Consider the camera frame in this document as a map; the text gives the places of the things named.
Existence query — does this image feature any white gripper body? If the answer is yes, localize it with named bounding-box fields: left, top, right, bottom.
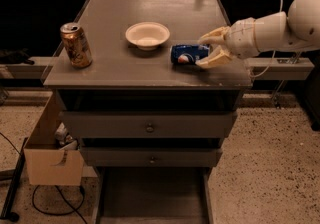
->
left=224, top=18, right=259, bottom=59

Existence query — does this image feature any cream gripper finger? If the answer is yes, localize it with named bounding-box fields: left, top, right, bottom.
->
left=198, top=26, right=230, bottom=45
left=196, top=46, right=232, bottom=69

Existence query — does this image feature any blue pepsi can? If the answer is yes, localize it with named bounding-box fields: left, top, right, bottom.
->
left=170, top=44, right=210, bottom=65

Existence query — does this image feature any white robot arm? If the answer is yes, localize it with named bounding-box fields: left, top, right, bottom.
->
left=196, top=0, right=320, bottom=69

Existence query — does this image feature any grey drawer cabinet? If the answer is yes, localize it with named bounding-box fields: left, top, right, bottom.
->
left=43, top=0, right=253, bottom=168

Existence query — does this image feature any gold soda can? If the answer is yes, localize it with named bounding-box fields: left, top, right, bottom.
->
left=60, top=22, right=92, bottom=68

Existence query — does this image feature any grey top drawer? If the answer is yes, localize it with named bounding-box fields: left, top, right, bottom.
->
left=59, top=111, right=237, bottom=138

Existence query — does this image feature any grey drawer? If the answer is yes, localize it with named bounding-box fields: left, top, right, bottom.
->
left=59, top=111, right=237, bottom=138
left=80, top=147, right=222, bottom=168
left=92, top=167, right=214, bottom=224

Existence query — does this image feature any grey middle drawer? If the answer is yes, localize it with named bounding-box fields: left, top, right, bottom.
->
left=80, top=147, right=222, bottom=168

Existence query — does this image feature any grey bottom drawer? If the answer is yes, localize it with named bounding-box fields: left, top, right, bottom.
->
left=92, top=167, right=214, bottom=224

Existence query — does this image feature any white paper bowl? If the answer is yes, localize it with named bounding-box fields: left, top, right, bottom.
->
left=125, top=22, right=170, bottom=51

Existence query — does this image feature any crumpled trash in box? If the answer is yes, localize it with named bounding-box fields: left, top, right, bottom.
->
left=54, top=123, right=78, bottom=150

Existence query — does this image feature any cardboard box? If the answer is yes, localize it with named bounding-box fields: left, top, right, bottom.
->
left=24, top=94, right=84, bottom=186

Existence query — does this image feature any black stand leg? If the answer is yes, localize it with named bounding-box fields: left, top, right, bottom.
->
left=0, top=139, right=26, bottom=223

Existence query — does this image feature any white hanging cable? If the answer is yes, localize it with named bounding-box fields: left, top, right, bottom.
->
left=250, top=0, right=284, bottom=79

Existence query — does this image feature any black floor cable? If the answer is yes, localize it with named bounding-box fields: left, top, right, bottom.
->
left=31, top=184, right=88, bottom=224

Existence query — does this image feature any black object on rail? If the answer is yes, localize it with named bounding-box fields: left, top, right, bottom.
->
left=0, top=49, right=35, bottom=65

